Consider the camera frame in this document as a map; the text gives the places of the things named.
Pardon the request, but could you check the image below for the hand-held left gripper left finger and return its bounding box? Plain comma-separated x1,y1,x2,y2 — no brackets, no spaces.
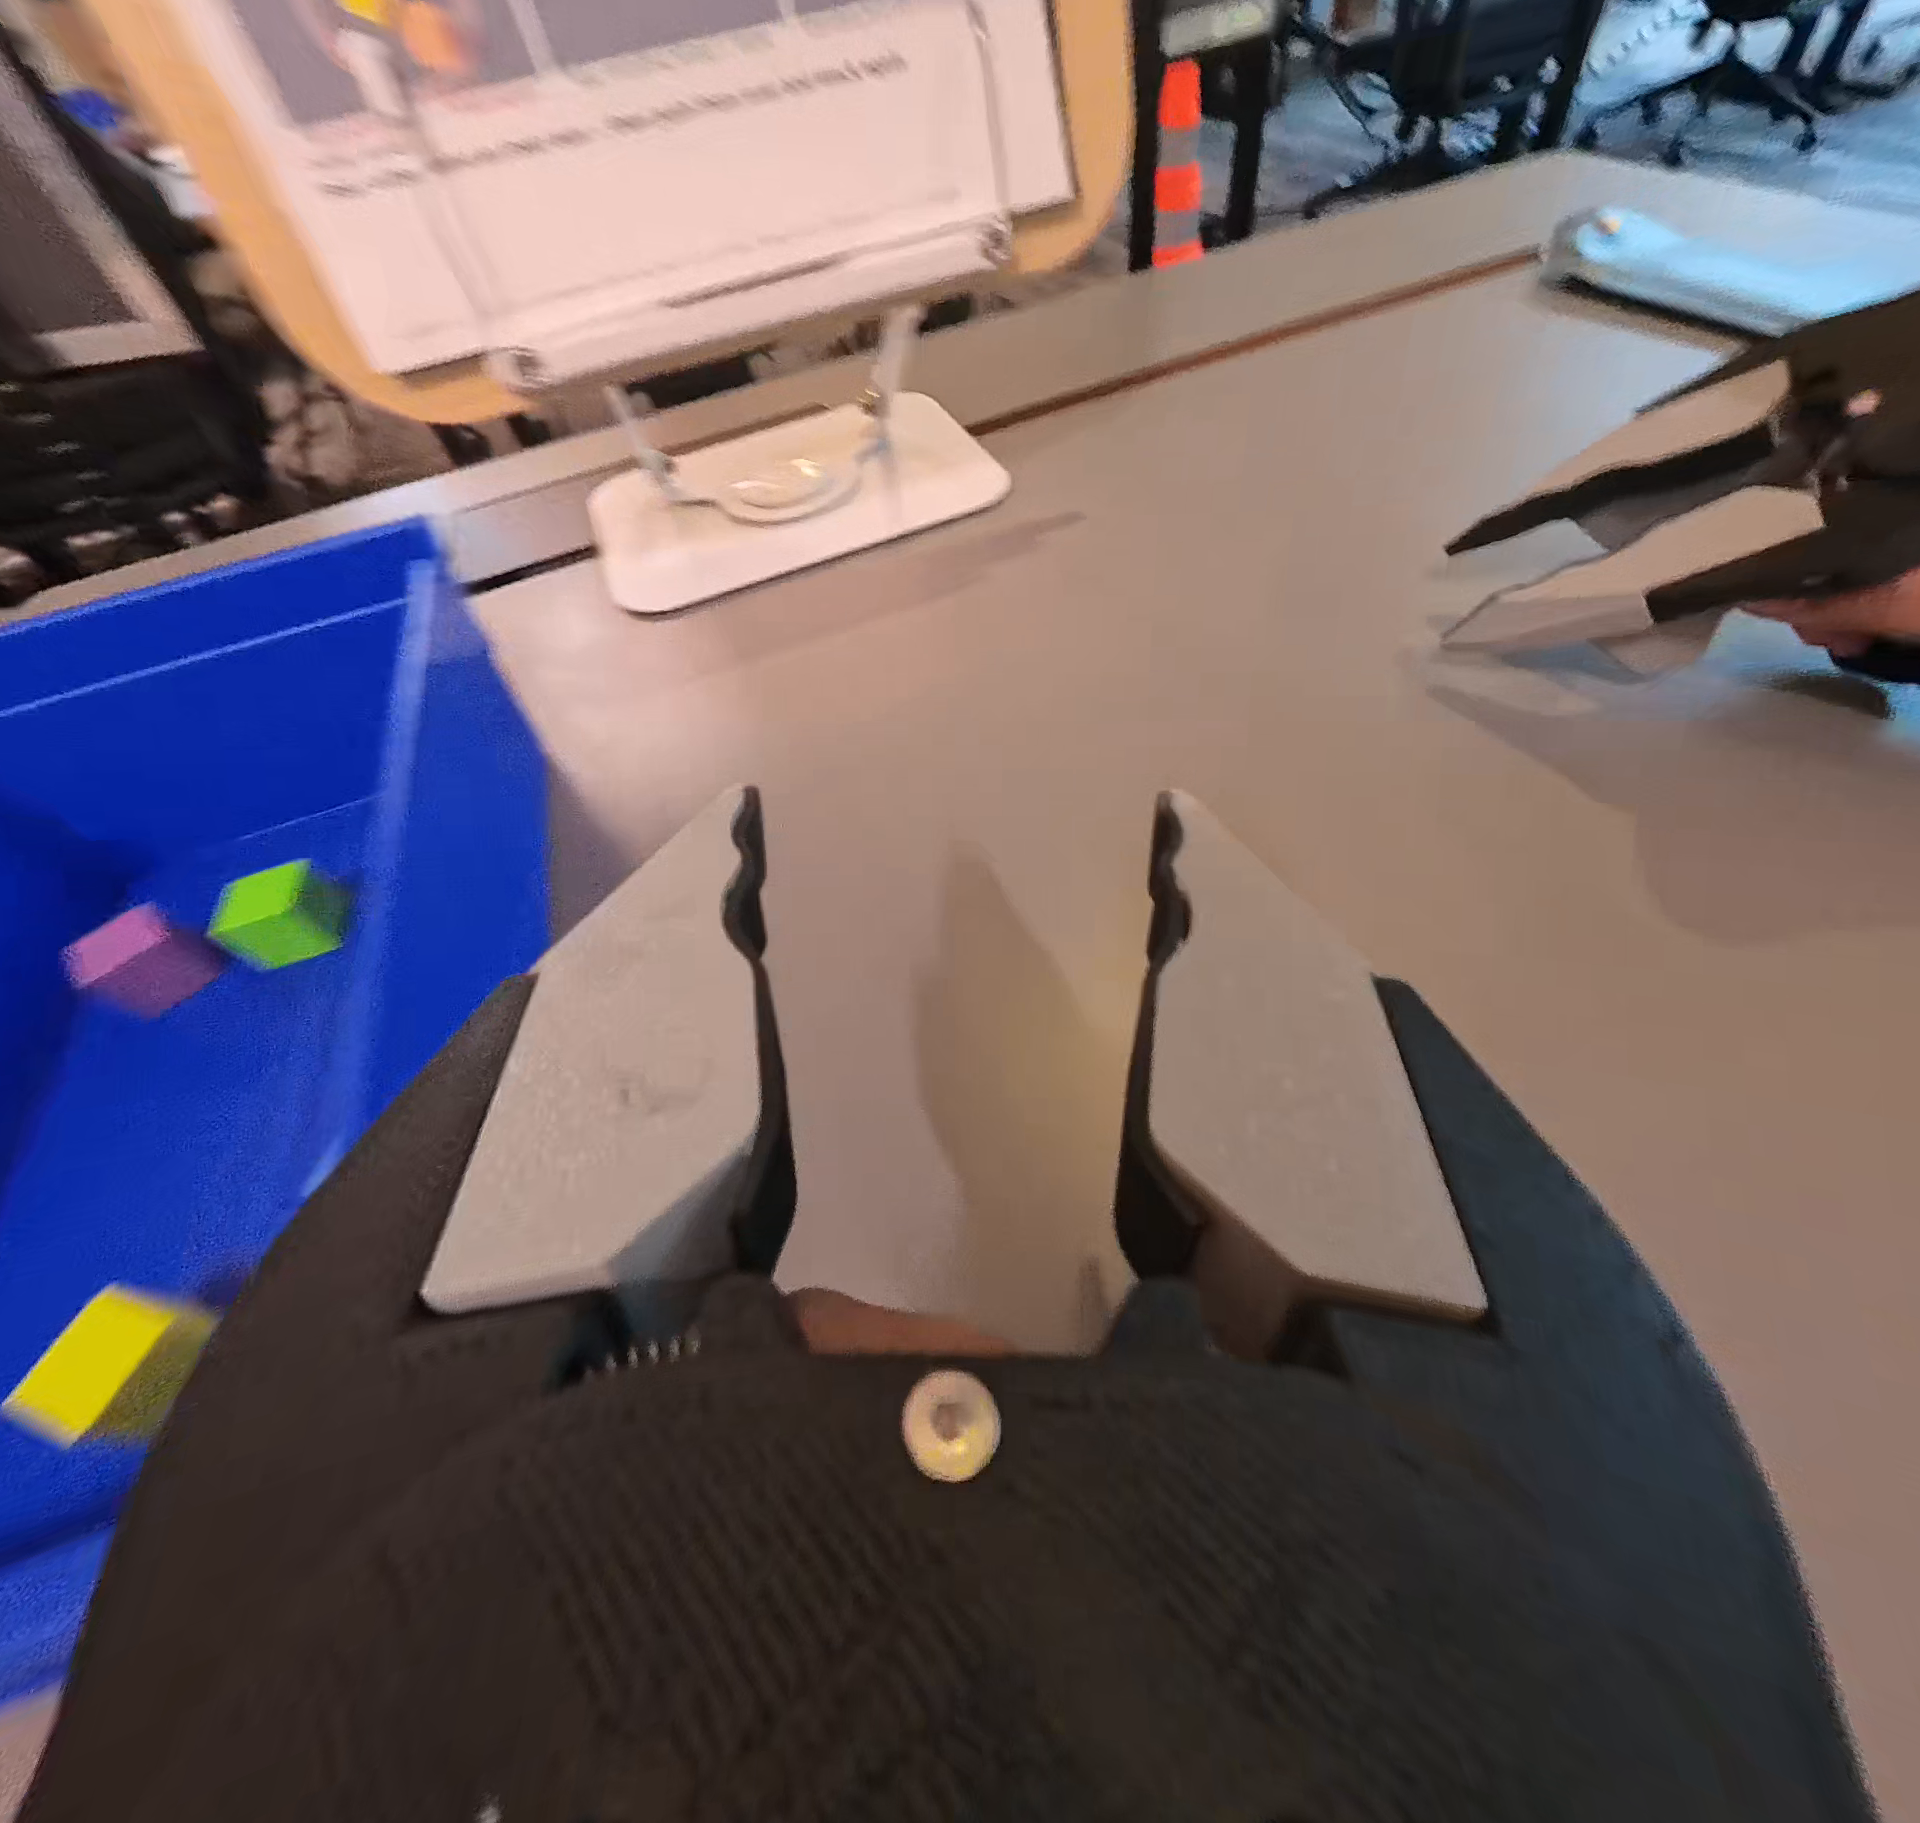
420,784,798,1321

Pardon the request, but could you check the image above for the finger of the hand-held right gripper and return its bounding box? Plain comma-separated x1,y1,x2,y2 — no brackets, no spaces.
1440,485,1832,682
1443,361,1827,558

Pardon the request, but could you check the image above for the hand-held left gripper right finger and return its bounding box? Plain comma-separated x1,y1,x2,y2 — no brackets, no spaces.
1112,789,1488,1363

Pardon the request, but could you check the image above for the green foam cube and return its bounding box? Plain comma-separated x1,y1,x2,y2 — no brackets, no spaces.
208,860,355,972

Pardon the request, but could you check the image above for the purple foam cube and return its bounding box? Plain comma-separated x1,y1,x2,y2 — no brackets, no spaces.
61,905,226,1022

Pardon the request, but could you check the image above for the yellow foam cube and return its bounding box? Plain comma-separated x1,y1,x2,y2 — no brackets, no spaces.
3,1285,220,1451

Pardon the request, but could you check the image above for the blue plastic bin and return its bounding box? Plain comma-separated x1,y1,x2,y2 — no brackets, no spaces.
0,519,558,1706

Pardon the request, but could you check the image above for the person's right hand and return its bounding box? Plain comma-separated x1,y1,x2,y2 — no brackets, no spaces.
1785,580,1920,686

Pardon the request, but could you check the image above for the silver metal object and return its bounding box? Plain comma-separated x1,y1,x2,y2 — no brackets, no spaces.
1542,204,1876,341

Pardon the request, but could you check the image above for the orange traffic cone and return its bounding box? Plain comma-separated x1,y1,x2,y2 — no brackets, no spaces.
1152,59,1208,273

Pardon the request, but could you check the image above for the white document stand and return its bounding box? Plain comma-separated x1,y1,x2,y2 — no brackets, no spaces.
51,0,1134,617

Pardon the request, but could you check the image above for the printed instruction sheet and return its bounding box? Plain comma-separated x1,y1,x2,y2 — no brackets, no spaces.
179,0,1080,378

